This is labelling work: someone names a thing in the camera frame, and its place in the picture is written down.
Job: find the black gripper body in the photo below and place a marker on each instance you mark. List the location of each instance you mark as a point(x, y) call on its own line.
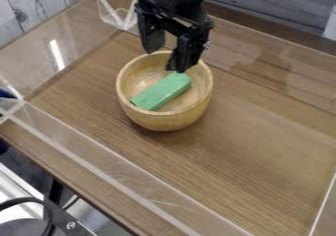
point(182, 16)

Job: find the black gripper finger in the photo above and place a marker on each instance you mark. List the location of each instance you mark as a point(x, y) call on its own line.
point(152, 32)
point(186, 53)

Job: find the green rectangular block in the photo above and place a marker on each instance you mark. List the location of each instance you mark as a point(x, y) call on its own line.
point(152, 98)

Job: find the brown wooden bowl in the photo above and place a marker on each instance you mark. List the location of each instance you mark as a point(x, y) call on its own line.
point(141, 73)

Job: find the blue object at left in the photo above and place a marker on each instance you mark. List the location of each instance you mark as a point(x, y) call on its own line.
point(5, 94)

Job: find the black table leg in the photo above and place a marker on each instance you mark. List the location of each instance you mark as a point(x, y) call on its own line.
point(54, 192)

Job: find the clear acrylic corner bracket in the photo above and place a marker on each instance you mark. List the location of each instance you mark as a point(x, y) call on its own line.
point(120, 18)

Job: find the clear acrylic tray wall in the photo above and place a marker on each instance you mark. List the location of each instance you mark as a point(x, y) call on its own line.
point(248, 172)

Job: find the black metal bracket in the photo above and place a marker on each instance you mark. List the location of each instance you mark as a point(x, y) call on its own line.
point(61, 224)

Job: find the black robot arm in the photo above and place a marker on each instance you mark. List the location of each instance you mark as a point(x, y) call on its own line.
point(184, 19)

